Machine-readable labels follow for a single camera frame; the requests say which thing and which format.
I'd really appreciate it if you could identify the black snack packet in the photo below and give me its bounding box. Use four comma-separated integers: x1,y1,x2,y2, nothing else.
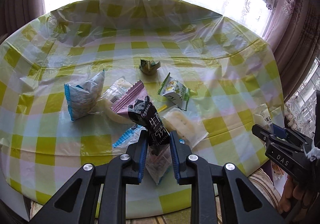
132,99,170,156

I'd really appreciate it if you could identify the green candy wrapper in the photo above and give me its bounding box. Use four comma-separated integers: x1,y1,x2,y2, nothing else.
139,59,161,75

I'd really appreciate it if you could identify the right hand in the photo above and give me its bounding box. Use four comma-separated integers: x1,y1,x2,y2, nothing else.
277,175,313,214

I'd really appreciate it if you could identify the white text snack packet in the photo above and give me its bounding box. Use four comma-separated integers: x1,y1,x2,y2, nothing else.
253,104,274,133

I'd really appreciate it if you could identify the striped sofa cushion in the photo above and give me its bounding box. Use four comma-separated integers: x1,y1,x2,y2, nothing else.
30,167,282,224

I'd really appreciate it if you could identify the clear blue edged pastry bag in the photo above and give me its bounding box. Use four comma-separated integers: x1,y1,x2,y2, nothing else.
112,124,172,184

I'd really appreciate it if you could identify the clear wrapped sponge cake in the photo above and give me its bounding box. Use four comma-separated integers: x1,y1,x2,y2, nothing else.
159,105,208,149

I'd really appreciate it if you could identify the blue edged snack packet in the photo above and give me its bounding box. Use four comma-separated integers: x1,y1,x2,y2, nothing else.
64,70,105,121

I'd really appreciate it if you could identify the clear bag round cake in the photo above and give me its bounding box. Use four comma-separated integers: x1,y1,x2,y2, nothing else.
92,77,133,124

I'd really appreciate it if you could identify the green white snack packet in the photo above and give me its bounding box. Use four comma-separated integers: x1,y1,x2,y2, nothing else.
158,73,190,111

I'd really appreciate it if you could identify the brown curtain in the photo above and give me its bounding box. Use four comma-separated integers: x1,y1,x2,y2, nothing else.
264,0,319,101

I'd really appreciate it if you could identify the pink snack packet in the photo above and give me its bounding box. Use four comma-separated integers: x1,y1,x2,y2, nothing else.
112,80,150,122

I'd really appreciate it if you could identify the checkered plastic tablecloth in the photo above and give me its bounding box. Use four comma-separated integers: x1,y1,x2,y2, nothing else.
1,0,284,218

